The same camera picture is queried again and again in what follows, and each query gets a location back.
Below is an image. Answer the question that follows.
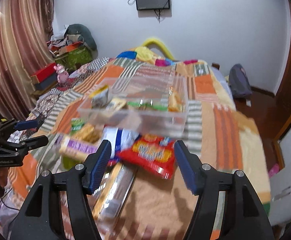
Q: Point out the clear plastic storage bin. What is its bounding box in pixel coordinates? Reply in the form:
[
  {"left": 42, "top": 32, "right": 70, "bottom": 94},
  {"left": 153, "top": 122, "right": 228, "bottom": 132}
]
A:
[{"left": 78, "top": 76, "right": 189, "bottom": 138}]

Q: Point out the purple label cracker pack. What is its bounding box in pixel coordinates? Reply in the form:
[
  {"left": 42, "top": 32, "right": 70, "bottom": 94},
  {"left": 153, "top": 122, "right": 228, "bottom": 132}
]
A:
[{"left": 56, "top": 134, "right": 97, "bottom": 163}]

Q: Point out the gold silver biscuit sleeve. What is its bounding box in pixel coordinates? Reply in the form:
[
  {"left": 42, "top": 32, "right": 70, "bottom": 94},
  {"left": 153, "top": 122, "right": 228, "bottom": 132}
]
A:
[{"left": 92, "top": 163, "right": 137, "bottom": 232}]

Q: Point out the blue white snack bag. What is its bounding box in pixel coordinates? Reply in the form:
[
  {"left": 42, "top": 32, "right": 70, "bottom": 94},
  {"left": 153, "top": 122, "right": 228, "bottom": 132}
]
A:
[{"left": 101, "top": 126, "right": 140, "bottom": 166}]

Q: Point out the red shoe box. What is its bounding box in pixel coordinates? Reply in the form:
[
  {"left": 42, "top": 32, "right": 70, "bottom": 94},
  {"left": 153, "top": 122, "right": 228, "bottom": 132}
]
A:
[{"left": 31, "top": 62, "right": 57, "bottom": 85}]

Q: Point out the pink plush toy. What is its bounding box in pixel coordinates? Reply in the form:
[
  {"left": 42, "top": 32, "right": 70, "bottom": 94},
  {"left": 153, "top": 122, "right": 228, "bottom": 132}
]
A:
[{"left": 54, "top": 64, "right": 69, "bottom": 86}]

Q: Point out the red cartoon chip bag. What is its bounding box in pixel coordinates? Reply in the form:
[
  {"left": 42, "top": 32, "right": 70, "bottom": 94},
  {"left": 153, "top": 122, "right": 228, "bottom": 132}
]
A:
[{"left": 117, "top": 134, "right": 175, "bottom": 179}]

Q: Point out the yellow barcode snack pack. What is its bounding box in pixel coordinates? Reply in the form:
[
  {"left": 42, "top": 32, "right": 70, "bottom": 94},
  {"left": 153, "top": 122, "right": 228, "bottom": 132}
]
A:
[{"left": 89, "top": 85, "right": 109, "bottom": 108}]

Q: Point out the patchwork striped bed quilt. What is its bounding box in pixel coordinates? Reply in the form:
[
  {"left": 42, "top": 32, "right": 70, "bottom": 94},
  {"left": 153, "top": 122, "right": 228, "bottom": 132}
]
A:
[{"left": 0, "top": 55, "right": 271, "bottom": 240}]

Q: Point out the green patterned box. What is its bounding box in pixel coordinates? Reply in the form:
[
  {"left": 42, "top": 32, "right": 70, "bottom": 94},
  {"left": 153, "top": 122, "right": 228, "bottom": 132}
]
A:
[{"left": 54, "top": 46, "right": 92, "bottom": 72}]

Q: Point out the striped pink curtain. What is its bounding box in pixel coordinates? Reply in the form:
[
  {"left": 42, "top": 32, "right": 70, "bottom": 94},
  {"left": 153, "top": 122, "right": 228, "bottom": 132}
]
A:
[{"left": 0, "top": 0, "right": 54, "bottom": 119}]

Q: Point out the green trimmed clear snack pack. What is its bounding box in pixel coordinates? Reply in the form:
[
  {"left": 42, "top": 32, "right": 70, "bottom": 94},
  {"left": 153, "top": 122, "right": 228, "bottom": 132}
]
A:
[{"left": 127, "top": 100, "right": 168, "bottom": 112}]

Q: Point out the dark grey backpack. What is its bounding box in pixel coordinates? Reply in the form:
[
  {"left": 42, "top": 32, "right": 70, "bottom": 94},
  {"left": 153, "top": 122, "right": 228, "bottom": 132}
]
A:
[{"left": 228, "top": 64, "right": 252, "bottom": 98}]

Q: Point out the colourful patch pillow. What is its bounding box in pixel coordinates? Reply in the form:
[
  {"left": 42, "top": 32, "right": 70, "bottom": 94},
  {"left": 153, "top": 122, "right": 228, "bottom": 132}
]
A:
[{"left": 116, "top": 45, "right": 199, "bottom": 67}]

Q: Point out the yellow foam tube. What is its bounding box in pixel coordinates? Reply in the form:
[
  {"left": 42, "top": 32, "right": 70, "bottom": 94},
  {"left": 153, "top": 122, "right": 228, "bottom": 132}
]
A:
[{"left": 142, "top": 37, "right": 175, "bottom": 61}]

